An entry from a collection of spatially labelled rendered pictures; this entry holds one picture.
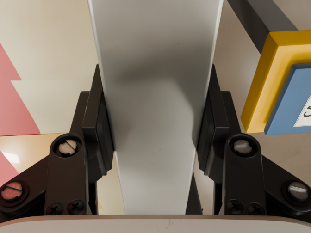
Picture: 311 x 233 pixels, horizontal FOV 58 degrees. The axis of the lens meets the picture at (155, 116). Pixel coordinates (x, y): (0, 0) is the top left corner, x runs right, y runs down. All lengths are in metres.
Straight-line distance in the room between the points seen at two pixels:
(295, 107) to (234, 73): 1.28
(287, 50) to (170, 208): 0.19
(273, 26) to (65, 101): 0.32
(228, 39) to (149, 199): 1.33
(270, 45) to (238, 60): 1.25
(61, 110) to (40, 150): 0.04
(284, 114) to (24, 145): 0.26
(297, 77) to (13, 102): 0.25
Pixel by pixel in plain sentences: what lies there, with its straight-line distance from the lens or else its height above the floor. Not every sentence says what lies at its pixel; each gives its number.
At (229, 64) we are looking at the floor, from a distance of 1.55.
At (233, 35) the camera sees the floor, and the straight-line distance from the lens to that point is 1.46.
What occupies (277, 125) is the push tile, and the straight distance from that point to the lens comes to 0.35.
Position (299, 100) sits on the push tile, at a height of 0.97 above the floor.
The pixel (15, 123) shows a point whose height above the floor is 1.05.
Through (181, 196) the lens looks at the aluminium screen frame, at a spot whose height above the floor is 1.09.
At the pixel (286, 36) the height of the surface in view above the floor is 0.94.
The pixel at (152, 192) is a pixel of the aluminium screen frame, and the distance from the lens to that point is 0.16.
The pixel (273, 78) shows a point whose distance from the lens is 0.32.
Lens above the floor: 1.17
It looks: 43 degrees down
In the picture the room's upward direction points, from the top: 172 degrees clockwise
